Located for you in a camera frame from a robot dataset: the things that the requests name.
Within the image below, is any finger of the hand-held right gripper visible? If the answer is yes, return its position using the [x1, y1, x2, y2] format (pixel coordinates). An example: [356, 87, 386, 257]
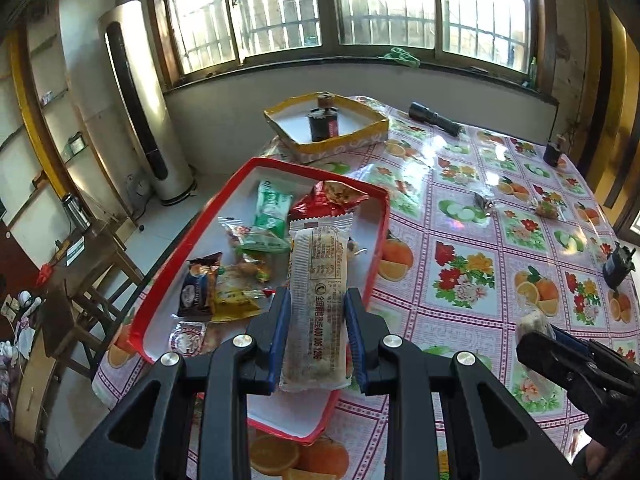
[516, 331, 601, 401]
[549, 324, 608, 361]

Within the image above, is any red and white snack packet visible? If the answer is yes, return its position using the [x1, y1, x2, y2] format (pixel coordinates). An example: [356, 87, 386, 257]
[167, 319, 208, 358]

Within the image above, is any yellow cardboard box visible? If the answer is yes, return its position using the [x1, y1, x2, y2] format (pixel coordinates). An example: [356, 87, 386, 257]
[263, 91, 390, 163]

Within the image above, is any dark blue snack packet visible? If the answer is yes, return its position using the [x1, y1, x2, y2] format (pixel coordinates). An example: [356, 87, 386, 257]
[174, 251, 223, 318]

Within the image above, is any yellow snack packet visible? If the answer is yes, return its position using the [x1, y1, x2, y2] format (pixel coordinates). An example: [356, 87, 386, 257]
[210, 265, 266, 323]

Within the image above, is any green snack packet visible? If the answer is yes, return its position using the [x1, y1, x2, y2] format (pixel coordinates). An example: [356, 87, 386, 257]
[240, 180, 293, 253]

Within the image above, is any small black device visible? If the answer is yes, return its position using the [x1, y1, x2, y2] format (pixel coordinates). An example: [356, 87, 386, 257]
[602, 242, 636, 288]

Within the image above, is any fruit print tablecloth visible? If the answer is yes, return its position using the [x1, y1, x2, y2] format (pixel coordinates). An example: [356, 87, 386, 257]
[92, 95, 633, 480]

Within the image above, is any green cloth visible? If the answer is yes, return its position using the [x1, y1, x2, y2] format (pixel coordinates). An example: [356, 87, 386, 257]
[382, 46, 422, 68]

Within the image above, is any white tower air conditioner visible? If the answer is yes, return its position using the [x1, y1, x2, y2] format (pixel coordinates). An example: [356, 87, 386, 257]
[97, 0, 196, 206]

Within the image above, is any small black bottle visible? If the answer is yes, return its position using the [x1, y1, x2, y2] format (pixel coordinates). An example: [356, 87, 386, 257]
[542, 135, 565, 167]

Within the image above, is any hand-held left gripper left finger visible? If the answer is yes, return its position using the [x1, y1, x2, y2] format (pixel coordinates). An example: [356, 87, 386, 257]
[60, 286, 293, 480]

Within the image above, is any small wrapped candy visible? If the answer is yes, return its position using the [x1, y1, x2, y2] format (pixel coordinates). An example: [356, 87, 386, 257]
[532, 197, 561, 220]

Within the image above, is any yellow trimmed wall cabinet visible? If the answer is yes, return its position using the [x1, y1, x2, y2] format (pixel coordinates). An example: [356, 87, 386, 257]
[0, 25, 86, 281]

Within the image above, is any wooden stool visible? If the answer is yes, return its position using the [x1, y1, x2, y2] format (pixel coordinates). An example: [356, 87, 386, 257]
[40, 220, 146, 381]

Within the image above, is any steel thermos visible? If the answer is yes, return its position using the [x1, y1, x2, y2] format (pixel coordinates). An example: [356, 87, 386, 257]
[62, 194, 91, 231]

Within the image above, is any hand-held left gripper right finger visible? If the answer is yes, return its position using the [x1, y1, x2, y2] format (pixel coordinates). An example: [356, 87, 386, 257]
[344, 286, 576, 480]

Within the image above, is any clear golden snack packet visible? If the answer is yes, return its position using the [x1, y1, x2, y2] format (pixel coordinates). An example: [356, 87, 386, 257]
[235, 250, 281, 283]

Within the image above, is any long white snack packet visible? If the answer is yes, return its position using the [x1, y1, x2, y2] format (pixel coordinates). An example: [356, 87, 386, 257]
[277, 214, 355, 392]

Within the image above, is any barred window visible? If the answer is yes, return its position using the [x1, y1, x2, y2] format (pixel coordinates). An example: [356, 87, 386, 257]
[145, 0, 546, 86]

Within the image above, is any small rice cracker packet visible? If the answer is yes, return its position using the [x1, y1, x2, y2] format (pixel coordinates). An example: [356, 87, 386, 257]
[517, 309, 553, 346]

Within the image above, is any black flashlight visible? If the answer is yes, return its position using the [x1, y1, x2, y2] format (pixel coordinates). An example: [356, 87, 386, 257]
[408, 101, 462, 137]

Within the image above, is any red rimmed white tray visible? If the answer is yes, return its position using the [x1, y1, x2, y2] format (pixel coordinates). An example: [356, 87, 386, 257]
[127, 156, 391, 447]

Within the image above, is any clear red print snack packet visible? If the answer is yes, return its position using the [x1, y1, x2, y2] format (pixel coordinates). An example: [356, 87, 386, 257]
[217, 216, 261, 251]

